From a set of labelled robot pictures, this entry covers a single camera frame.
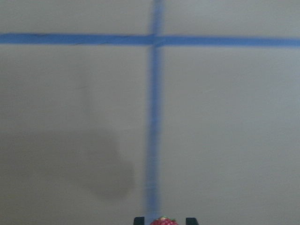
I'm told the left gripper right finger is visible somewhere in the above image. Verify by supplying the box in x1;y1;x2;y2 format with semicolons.
186;217;199;225

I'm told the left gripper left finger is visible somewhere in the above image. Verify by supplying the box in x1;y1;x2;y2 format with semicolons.
133;217;145;225

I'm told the red strawberry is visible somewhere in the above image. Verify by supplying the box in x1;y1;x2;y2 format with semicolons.
150;217;178;225

